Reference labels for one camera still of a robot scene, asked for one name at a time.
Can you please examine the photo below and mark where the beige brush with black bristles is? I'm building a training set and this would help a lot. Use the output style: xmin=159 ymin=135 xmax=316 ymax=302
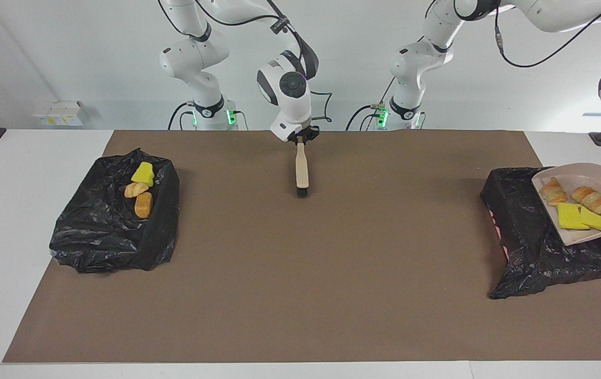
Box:
xmin=295 ymin=141 xmax=310 ymax=199

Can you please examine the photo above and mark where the yellow sponge with green side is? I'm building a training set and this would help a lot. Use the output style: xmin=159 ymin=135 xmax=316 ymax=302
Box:
xmin=131 ymin=161 xmax=155 ymax=187

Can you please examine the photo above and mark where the brown oval bread roll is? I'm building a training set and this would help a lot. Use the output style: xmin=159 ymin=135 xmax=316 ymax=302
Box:
xmin=134 ymin=192 xmax=154 ymax=220

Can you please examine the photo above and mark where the beige plastic dustpan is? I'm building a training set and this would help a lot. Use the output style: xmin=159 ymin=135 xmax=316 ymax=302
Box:
xmin=531 ymin=162 xmax=601 ymax=246

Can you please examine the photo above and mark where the notched yellow sponge piece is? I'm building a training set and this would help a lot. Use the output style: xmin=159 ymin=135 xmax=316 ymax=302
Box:
xmin=557 ymin=203 xmax=590 ymax=231

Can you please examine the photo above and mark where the black bag lined pink bin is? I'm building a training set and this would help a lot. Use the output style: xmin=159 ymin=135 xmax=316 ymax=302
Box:
xmin=479 ymin=166 xmax=601 ymax=300

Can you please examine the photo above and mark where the brown table mat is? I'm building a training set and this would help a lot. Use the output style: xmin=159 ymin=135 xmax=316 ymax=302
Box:
xmin=2 ymin=129 xmax=601 ymax=364

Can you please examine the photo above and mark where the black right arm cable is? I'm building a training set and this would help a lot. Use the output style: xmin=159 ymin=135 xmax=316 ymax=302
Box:
xmin=157 ymin=0 xmax=333 ymax=124

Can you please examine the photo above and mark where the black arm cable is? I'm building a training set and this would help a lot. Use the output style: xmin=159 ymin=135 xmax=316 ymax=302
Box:
xmin=345 ymin=3 xmax=601 ymax=131
xmin=157 ymin=0 xmax=333 ymax=124

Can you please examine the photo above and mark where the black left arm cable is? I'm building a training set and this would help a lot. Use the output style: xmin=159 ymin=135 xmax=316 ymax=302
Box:
xmin=345 ymin=3 xmax=601 ymax=131

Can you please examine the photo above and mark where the white wall socket box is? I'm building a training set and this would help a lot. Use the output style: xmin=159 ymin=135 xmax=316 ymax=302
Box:
xmin=33 ymin=101 xmax=91 ymax=127

